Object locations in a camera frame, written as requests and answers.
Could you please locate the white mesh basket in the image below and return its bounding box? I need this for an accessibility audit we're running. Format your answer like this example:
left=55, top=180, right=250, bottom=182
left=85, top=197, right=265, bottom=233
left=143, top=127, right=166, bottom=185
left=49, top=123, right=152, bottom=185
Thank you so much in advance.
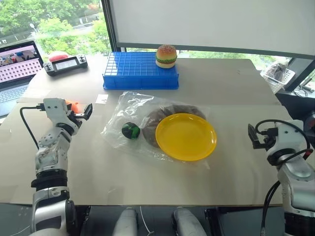
left=260, top=62, right=296, bottom=86

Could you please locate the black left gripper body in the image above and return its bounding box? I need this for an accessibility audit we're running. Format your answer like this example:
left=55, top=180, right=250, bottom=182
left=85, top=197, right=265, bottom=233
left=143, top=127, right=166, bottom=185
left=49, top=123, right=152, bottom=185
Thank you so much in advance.
left=65, top=108, right=83, bottom=129

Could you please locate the white projection screen panel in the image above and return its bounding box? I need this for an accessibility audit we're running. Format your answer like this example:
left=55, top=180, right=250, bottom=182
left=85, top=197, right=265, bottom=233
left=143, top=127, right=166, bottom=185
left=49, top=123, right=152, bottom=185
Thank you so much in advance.
left=101, top=0, right=315, bottom=60

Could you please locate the blue grid plastic tray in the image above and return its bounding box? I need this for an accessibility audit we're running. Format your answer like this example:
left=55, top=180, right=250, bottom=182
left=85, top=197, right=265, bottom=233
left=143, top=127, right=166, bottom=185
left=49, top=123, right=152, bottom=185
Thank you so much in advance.
left=102, top=51, right=180, bottom=91

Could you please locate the black handheld controller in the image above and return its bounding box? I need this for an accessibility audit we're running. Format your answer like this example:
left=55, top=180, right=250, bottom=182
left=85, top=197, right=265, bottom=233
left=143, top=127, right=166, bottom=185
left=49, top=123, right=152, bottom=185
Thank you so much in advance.
left=43, top=54, right=89, bottom=77

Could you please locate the black stand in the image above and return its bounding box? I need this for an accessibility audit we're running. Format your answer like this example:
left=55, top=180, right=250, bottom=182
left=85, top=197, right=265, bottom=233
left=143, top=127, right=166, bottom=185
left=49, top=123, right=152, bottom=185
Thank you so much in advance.
left=275, top=57, right=315, bottom=121

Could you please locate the brown round item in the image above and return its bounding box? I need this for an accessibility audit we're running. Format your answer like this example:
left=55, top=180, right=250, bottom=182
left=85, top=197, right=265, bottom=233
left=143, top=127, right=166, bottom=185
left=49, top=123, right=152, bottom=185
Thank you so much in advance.
left=139, top=104, right=208, bottom=148

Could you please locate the yellow plastic plate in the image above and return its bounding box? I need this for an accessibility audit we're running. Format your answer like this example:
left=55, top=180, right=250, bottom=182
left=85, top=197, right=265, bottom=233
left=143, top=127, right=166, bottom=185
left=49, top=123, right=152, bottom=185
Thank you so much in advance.
left=155, top=113, right=218, bottom=162

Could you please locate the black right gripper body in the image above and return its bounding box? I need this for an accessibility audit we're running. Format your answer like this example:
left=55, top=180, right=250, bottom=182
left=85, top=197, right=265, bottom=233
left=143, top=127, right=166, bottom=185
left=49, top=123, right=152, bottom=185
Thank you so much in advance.
left=255, top=135, right=273, bottom=150

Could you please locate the black lower body cable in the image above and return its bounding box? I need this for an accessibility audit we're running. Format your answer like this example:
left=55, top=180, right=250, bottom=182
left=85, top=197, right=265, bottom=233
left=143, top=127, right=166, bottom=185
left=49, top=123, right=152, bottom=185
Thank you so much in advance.
left=261, top=180, right=282, bottom=236

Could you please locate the red and white round toy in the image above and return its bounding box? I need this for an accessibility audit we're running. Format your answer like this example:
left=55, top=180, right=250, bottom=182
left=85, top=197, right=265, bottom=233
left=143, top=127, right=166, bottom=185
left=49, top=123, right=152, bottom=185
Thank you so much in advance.
left=48, top=51, right=69, bottom=62

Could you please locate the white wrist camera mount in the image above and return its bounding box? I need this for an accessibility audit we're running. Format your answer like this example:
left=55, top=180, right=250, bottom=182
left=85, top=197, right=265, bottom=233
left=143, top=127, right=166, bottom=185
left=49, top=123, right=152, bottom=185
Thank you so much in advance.
left=42, top=97, right=72, bottom=123
left=265, top=119, right=307, bottom=158

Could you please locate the grey rounded robot leg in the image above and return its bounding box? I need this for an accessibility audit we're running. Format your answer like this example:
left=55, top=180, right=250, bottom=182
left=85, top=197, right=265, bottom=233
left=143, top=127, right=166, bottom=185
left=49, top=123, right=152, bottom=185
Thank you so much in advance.
left=112, top=207, right=139, bottom=236
left=171, top=206, right=208, bottom=236

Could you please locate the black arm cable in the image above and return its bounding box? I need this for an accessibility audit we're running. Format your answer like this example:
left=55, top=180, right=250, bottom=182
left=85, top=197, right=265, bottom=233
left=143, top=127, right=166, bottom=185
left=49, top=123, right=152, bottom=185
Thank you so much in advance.
left=19, top=104, right=45, bottom=150
left=254, top=119, right=312, bottom=163

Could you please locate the thin white cord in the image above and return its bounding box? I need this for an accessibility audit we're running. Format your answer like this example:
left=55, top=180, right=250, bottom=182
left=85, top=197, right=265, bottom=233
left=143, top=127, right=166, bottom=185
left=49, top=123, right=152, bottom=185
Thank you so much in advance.
left=138, top=206, right=155, bottom=236

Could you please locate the orange plush toy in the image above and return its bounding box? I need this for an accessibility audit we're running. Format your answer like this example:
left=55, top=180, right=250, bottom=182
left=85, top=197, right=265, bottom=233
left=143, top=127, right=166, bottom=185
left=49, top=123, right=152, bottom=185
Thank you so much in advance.
left=64, top=99, right=80, bottom=114

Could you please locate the open laptop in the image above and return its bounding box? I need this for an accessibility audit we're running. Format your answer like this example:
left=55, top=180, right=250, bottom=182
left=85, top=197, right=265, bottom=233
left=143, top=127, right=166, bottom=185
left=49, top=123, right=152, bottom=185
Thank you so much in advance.
left=0, top=41, right=44, bottom=118

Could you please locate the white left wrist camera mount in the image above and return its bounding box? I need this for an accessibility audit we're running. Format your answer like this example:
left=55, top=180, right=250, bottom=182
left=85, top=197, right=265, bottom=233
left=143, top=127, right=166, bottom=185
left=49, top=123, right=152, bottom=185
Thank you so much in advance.
left=42, top=97, right=72, bottom=123

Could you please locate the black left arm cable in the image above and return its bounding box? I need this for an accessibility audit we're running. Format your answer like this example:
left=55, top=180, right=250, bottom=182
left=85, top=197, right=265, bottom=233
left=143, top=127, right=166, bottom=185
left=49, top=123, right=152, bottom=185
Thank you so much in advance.
left=19, top=104, right=45, bottom=150

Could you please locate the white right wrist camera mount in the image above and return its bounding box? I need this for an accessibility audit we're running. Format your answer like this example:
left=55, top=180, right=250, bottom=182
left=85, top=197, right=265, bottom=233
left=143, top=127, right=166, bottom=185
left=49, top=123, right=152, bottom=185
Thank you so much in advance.
left=265, top=119, right=307, bottom=158

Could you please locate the green and black ball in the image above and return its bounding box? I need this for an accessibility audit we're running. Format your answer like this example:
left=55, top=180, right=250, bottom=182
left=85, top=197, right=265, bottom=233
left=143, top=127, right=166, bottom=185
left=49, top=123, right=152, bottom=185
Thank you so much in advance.
left=121, top=121, right=141, bottom=140

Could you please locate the clear plastic bag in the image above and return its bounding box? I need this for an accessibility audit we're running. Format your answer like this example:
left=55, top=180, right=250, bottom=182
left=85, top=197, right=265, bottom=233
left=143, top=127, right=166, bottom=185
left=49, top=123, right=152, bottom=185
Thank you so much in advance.
left=100, top=91, right=213, bottom=170

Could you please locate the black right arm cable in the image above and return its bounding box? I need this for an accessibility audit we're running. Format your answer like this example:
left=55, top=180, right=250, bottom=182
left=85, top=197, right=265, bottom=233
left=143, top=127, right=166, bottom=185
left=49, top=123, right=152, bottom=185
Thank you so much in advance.
left=254, top=119, right=312, bottom=163

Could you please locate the toy hamburger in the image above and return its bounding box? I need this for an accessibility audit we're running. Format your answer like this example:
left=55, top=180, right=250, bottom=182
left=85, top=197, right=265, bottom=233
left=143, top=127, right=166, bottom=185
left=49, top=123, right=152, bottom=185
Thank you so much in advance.
left=155, top=44, right=178, bottom=69

